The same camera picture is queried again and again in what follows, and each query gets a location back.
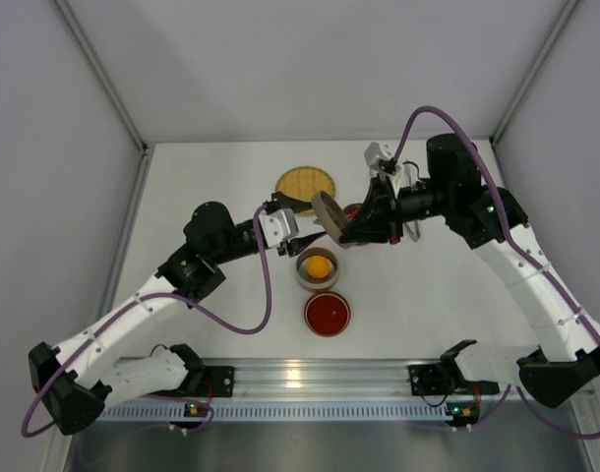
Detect yellow egg tart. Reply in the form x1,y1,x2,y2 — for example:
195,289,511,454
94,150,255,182
306,255,331,279

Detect beige round lid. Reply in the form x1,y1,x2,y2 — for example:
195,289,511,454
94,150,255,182
311,191,353,249

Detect metal tongs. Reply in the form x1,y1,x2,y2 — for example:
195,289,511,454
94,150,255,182
403,220,422,243

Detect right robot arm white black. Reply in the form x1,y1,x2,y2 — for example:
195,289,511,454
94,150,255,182
335,134,600,408

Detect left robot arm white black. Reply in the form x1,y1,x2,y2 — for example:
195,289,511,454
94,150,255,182
21,192,322,438

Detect steel bowl red rim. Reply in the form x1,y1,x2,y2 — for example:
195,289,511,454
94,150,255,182
343,203,362,221

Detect round bamboo tray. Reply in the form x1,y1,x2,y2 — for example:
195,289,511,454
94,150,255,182
275,166,336,203

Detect steel bowl beige rim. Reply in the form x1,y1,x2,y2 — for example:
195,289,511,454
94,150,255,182
295,247,339,292

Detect red round lid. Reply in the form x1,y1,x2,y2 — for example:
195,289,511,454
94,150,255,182
303,291,351,337

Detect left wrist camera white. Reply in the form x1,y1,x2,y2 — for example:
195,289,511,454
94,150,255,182
259,209,299,249

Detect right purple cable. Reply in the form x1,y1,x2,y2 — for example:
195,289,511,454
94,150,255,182
392,105,600,442

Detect purple cable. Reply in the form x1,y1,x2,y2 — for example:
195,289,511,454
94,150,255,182
20,204,281,439
392,105,600,442

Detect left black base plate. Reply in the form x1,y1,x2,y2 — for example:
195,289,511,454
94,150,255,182
180,365,235,398

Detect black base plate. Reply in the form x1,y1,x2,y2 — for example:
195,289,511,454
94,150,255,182
407,363,500,396
180,365,235,398

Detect aluminium mounting rail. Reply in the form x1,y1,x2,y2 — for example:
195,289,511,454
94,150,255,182
99,359,504,427

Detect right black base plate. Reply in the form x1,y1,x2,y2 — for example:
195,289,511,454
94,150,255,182
407,363,500,396

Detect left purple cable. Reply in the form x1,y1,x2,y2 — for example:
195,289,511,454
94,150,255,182
20,204,281,439

